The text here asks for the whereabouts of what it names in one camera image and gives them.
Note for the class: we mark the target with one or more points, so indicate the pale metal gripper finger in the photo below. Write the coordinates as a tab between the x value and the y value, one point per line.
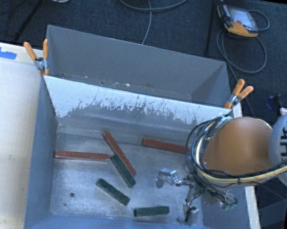
160	182
167	172

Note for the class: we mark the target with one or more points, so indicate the red-brown flat block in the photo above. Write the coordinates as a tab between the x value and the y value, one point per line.
119	152
164	145
81	156

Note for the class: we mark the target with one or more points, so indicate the dark green flat block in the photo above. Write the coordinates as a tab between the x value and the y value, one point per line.
113	191
151	211
123	170

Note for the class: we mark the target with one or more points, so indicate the grey metal bin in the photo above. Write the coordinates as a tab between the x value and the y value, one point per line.
129	66

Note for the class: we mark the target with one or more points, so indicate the black cylinder on white bracket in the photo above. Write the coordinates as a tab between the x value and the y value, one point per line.
192	214

